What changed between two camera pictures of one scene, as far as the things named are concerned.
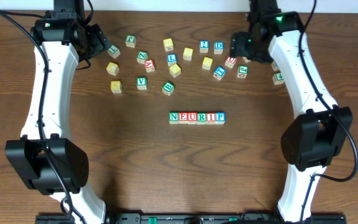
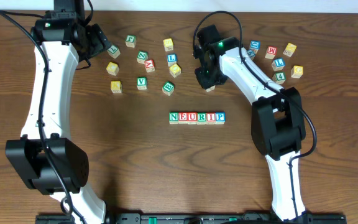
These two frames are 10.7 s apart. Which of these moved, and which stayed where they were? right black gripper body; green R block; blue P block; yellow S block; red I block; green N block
Moved: yellow S block; right black gripper body
Stayed: red I block; green R block; blue P block; green N block
